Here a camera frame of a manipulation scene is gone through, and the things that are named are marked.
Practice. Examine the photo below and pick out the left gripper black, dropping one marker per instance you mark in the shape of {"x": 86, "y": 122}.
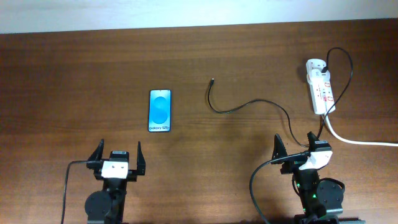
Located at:
{"x": 93, "y": 160}

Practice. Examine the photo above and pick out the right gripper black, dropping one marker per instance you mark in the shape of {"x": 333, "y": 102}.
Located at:
{"x": 293, "y": 165}

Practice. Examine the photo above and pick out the blue Galaxy smartphone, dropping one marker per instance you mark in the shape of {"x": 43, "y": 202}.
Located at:
{"x": 159, "y": 111}

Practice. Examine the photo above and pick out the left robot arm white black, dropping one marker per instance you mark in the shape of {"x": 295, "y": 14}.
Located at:
{"x": 106, "y": 206}

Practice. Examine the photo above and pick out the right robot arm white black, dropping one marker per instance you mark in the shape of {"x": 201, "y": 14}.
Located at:
{"x": 321, "y": 199}

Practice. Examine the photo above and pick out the white USB charger adapter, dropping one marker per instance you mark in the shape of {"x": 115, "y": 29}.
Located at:
{"x": 317, "y": 76}

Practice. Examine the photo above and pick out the white power strip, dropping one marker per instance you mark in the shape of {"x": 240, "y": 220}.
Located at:
{"x": 321, "y": 93}

